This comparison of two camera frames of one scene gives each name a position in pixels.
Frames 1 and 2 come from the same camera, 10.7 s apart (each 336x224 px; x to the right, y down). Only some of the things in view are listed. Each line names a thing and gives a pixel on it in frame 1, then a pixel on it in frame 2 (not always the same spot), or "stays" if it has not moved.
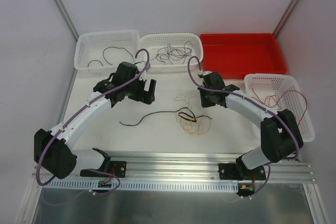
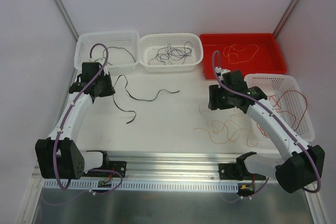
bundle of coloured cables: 191,117 -> 231,129
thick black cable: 193,117 -> 133,96
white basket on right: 275,92 stays
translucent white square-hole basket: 106,49 stays
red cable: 306,101 stays
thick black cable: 106,60 stays
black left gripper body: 145,92 -> 105,87
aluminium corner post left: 60,3 stays
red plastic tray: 235,55 stays
